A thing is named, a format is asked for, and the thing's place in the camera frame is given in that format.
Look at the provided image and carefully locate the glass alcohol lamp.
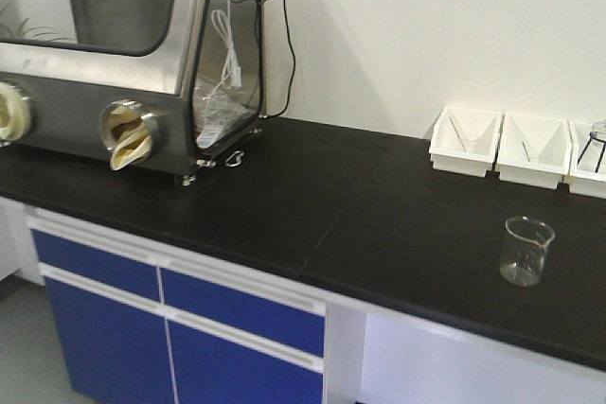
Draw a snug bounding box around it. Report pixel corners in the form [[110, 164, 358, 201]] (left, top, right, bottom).
[[589, 120, 606, 143]]

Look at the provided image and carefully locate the cream glove port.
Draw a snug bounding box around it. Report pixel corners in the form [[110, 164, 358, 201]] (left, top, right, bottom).
[[1, 81, 33, 142], [98, 99, 159, 171]]

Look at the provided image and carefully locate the red tipped pipette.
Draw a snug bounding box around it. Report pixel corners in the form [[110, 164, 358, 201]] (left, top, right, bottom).
[[449, 114, 470, 152]]

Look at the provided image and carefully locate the stainless steel glove box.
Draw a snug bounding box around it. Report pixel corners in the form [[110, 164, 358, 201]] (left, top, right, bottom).
[[1, 0, 265, 183]]

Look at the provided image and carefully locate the blue cabinet door right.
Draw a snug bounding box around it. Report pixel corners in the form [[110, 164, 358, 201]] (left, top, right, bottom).
[[169, 321, 323, 403]]

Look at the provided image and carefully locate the white cable inside box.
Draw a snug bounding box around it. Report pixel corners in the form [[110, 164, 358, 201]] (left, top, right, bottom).
[[203, 8, 244, 112]]

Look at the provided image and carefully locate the clear glass beaker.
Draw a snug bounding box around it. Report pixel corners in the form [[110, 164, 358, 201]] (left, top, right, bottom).
[[499, 216, 556, 288]]

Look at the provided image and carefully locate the white plastic bin right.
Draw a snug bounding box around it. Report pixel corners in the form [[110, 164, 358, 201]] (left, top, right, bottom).
[[564, 120, 605, 199]]

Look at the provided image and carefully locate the white plastic bin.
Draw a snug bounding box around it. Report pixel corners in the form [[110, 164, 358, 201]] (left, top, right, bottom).
[[495, 113, 572, 190], [429, 105, 503, 178], [564, 120, 605, 199]]

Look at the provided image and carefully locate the black power cable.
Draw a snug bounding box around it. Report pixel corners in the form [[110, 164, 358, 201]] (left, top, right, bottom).
[[253, 0, 298, 119]]

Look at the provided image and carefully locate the cream glove right port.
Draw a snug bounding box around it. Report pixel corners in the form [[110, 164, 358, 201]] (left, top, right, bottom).
[[98, 99, 159, 171]]

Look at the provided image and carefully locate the blue cabinet drawer left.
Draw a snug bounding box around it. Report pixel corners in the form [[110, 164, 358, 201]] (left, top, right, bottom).
[[31, 229, 160, 302]]

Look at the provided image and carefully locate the green tipped pipette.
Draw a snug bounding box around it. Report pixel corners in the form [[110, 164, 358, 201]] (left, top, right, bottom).
[[521, 140, 531, 162]]

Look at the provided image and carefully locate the black wire tripod stand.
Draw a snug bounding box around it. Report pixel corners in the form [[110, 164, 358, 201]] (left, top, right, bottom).
[[577, 137, 605, 173]]

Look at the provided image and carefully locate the blue cabinet door left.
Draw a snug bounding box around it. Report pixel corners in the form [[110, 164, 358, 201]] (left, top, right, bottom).
[[46, 278, 175, 403]]

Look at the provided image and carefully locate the blue cabinet drawer right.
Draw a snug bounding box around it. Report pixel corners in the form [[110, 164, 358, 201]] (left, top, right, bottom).
[[160, 268, 325, 358]]

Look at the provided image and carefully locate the white plastic bin middle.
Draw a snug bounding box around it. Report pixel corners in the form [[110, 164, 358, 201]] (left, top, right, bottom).
[[495, 113, 572, 190]]

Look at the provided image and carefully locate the blue cabinet drawer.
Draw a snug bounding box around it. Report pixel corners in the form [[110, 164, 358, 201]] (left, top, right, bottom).
[[31, 229, 160, 302], [160, 268, 325, 358]]

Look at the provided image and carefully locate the cream glove left port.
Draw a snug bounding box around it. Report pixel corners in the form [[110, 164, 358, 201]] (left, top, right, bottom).
[[1, 81, 33, 142]]

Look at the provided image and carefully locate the blue cabinet door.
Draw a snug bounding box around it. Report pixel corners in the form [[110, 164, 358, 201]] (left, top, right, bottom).
[[46, 278, 175, 403], [169, 321, 323, 403]]

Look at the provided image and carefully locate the white plastic bin left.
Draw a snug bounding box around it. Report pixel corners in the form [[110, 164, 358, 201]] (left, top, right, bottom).
[[429, 105, 503, 178]]

